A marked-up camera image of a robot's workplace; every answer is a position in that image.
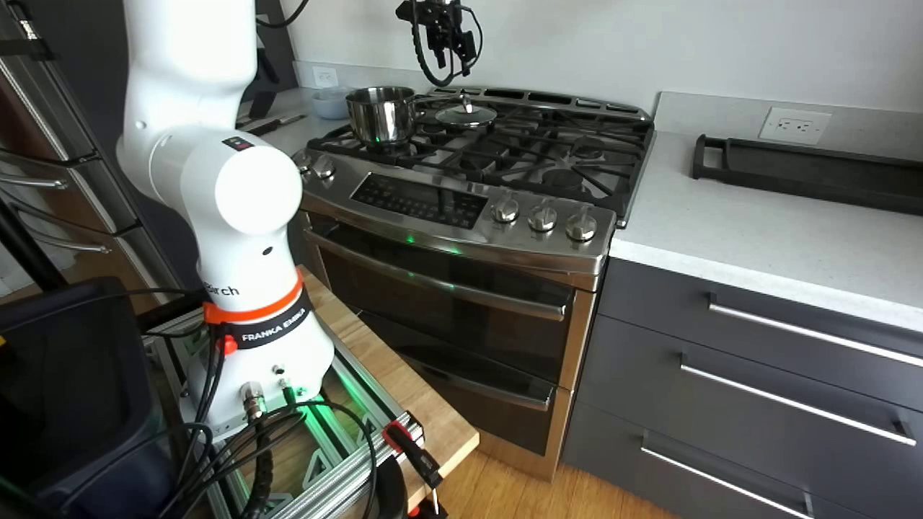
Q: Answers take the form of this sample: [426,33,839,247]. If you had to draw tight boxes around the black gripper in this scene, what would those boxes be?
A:
[423,0,485,80]

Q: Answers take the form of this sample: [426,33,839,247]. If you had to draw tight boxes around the glass pot lid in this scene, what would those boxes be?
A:
[433,97,503,131]

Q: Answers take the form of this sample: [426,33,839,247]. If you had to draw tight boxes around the silver steel pot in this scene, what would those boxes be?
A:
[342,84,419,149]

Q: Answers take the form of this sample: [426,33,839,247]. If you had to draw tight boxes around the black cast iron stove grate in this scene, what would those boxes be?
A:
[416,90,583,196]
[513,97,658,219]
[312,90,510,173]

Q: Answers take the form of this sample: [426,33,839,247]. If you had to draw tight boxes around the pale blue container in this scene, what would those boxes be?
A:
[293,84,357,124]

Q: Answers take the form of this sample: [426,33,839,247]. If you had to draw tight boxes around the black oven control panel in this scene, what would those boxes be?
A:
[350,170,491,231]

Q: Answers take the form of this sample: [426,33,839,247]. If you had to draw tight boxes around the black knife block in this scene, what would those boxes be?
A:
[234,0,301,124]

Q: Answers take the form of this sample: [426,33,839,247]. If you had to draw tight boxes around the dark knife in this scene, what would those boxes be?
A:
[234,108,312,139]

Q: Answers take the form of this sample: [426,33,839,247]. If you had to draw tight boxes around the stainless steel gas stove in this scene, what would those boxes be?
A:
[285,84,658,480]

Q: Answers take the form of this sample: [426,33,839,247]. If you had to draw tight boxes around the grey cabinet drawer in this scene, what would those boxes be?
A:
[573,313,923,512]
[559,398,923,519]
[590,257,923,415]

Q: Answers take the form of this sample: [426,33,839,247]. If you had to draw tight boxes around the wooden mounting board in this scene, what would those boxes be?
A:
[293,270,482,512]

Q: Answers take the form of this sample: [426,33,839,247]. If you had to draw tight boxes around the black rectangular tray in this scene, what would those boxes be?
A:
[687,131,923,219]

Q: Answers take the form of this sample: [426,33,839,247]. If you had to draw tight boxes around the red black clamp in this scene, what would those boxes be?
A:
[381,413,452,519]

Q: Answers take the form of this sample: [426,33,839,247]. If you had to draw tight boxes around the brown drawer unit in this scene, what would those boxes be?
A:
[0,38,195,300]

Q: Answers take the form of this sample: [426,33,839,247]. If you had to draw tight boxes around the black pole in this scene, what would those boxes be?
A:
[0,196,70,296]

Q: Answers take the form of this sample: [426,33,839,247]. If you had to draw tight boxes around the dark storage bin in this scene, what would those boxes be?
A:
[0,276,185,519]

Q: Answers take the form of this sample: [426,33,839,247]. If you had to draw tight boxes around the thin black camera cable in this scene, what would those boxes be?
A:
[409,18,487,90]

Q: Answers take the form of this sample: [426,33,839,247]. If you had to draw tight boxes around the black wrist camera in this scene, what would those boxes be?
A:
[391,0,435,26]

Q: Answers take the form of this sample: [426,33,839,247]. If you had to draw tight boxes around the silver oven door handle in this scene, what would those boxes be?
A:
[387,333,559,415]
[303,227,572,326]

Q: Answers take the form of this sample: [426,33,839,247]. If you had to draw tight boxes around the wide white wall outlet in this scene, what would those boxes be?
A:
[759,103,833,146]

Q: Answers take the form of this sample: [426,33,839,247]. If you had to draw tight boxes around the thin black base cable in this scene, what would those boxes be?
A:
[191,398,383,519]

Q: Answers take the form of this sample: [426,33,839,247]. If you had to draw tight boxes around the thick black base cable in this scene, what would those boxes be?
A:
[239,382,282,519]

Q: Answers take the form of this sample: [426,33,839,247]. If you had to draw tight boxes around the aluminium frame cart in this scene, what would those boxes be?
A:
[141,313,426,519]

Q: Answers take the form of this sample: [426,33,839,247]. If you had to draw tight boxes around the silver drawer bar handle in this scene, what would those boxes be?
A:
[704,290,923,371]
[676,348,921,452]
[635,431,820,519]

